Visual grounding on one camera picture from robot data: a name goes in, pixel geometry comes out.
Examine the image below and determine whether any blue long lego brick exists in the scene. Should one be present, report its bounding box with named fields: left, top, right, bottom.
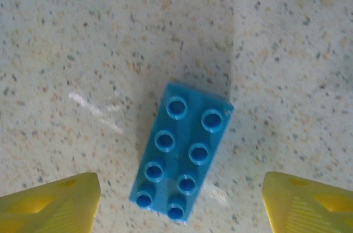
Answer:
left=129, top=80, right=234, bottom=226

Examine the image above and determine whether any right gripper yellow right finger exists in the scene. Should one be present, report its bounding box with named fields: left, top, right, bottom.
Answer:
left=261, top=171, right=353, bottom=233

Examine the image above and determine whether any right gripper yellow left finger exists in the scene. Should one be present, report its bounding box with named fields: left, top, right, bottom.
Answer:
left=0, top=171, right=101, bottom=233

